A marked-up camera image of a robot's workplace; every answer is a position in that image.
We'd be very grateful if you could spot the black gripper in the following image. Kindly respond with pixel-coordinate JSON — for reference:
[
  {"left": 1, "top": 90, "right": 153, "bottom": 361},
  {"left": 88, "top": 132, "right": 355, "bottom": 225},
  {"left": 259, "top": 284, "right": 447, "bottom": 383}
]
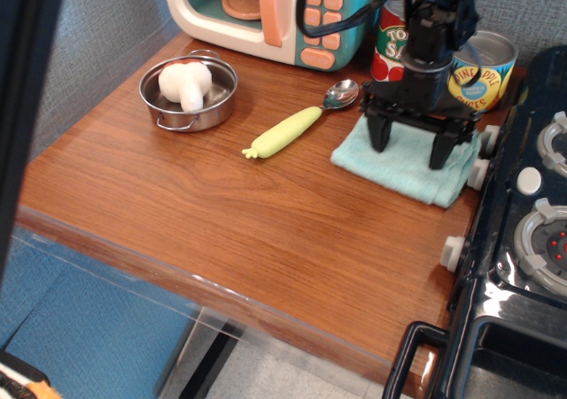
[{"left": 361, "top": 59, "right": 480, "bottom": 170}]

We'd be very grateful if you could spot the light blue cloth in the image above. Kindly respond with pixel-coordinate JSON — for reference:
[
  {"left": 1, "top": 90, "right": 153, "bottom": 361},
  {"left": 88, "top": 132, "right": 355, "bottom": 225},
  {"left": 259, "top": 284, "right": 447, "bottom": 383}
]
[{"left": 330, "top": 116, "right": 481, "bottom": 208}]

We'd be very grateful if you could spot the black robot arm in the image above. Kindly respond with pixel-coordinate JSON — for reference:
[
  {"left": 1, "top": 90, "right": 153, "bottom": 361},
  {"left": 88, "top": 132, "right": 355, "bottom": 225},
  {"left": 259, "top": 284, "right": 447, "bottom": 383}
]
[{"left": 361, "top": 0, "right": 480, "bottom": 169}]

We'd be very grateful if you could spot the tomato sauce can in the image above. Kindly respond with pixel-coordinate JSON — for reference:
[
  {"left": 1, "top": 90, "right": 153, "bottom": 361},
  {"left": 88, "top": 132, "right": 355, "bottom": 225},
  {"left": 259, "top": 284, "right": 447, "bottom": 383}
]
[{"left": 371, "top": 0, "right": 408, "bottom": 82}]

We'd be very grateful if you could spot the grey stove knob middle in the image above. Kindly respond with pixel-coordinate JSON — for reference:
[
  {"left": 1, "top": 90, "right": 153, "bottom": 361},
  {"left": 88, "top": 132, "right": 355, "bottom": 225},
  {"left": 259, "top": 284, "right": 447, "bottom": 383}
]
[{"left": 467, "top": 159, "right": 490, "bottom": 192}]

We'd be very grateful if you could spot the grey stove knob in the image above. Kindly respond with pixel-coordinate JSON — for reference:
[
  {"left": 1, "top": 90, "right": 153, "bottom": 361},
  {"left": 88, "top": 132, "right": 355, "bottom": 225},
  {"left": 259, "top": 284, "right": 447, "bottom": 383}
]
[
  {"left": 479, "top": 125, "right": 501, "bottom": 158},
  {"left": 440, "top": 236, "right": 465, "bottom": 272},
  {"left": 467, "top": 159, "right": 490, "bottom": 192}
]

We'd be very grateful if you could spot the grey stove knob top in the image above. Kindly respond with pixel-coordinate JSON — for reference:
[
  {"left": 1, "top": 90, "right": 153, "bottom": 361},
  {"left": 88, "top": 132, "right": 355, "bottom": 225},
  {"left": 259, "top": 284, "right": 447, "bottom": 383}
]
[{"left": 479, "top": 125, "right": 501, "bottom": 158}]

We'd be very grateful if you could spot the pineapple slices can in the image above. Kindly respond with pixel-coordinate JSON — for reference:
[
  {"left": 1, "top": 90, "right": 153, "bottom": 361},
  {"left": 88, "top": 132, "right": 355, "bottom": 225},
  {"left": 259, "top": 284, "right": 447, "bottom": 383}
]
[{"left": 447, "top": 30, "right": 518, "bottom": 113}]

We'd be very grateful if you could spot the grey stove knob bottom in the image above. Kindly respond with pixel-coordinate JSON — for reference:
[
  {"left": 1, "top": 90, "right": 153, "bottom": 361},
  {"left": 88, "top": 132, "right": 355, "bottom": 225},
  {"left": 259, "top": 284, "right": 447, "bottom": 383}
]
[{"left": 440, "top": 236, "right": 465, "bottom": 272}]

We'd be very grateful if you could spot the teal toy microwave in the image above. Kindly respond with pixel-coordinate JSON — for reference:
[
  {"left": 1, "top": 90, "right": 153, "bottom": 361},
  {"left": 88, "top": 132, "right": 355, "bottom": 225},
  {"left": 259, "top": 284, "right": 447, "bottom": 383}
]
[{"left": 167, "top": 0, "right": 377, "bottom": 72}]

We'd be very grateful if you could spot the orange microwave plate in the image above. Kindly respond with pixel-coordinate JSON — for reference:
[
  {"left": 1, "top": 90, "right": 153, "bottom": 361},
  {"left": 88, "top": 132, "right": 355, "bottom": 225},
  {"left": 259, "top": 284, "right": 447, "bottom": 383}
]
[{"left": 221, "top": 0, "right": 261, "bottom": 20}]

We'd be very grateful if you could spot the black toy stove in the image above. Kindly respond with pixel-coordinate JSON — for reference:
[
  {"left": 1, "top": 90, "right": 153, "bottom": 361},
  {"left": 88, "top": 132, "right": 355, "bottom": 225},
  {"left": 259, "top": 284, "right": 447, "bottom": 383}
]
[{"left": 384, "top": 45, "right": 566, "bottom": 398}]

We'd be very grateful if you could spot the small steel pan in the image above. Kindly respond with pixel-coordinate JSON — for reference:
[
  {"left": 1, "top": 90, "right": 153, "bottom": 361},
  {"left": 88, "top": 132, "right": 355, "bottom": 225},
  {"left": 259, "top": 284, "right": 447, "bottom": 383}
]
[{"left": 138, "top": 51, "right": 238, "bottom": 133}]

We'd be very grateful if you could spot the white plush mushroom toy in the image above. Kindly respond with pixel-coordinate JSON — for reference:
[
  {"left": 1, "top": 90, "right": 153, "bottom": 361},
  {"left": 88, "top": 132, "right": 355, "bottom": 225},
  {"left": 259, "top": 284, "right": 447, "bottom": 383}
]
[{"left": 158, "top": 62, "right": 213, "bottom": 113}]

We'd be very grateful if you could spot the spoon with yellow-green handle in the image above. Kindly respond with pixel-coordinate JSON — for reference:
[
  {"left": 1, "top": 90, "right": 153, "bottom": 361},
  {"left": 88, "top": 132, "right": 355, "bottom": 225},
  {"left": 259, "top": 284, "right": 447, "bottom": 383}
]
[{"left": 241, "top": 79, "right": 360, "bottom": 159}]

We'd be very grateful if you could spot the black braided cable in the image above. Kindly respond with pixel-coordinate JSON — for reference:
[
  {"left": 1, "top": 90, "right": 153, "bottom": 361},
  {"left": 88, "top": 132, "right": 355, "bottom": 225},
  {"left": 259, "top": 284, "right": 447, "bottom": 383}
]
[{"left": 294, "top": 0, "right": 391, "bottom": 40}]

